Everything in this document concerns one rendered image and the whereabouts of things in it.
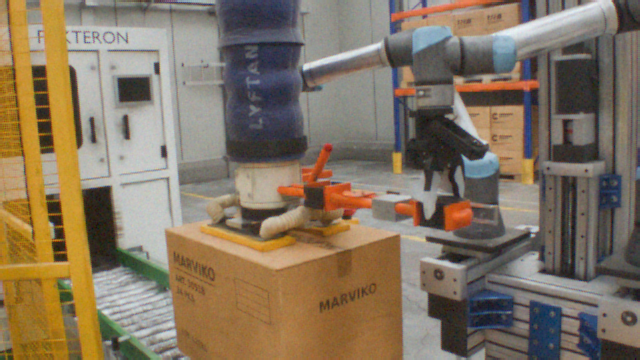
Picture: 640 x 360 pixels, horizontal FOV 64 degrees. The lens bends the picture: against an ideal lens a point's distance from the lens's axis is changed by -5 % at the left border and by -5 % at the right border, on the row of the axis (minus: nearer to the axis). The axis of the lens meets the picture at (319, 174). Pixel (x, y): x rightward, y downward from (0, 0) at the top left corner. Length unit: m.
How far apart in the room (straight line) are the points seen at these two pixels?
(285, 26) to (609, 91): 0.86
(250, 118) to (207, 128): 9.70
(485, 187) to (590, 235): 0.30
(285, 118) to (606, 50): 0.85
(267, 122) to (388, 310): 0.59
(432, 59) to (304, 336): 0.68
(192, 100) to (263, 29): 9.58
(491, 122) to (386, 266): 7.94
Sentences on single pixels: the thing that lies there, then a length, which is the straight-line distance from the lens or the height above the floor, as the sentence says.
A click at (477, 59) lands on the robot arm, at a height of 1.51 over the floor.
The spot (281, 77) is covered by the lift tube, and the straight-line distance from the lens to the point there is 1.40.
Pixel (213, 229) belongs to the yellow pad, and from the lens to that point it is 1.53.
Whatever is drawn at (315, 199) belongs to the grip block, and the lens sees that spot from 1.29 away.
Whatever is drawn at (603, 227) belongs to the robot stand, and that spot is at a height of 1.07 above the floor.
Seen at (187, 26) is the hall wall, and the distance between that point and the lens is 11.07.
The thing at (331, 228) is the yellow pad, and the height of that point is 1.10.
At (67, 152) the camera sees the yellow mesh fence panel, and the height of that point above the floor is 1.34.
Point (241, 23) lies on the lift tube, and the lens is 1.41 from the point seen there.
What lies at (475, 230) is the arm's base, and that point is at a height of 1.06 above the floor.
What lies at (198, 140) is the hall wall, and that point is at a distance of 11.00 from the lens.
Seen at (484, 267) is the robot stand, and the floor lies 0.97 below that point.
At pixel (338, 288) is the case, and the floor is 1.00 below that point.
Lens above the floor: 1.44
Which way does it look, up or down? 8 degrees down
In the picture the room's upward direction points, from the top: 3 degrees counter-clockwise
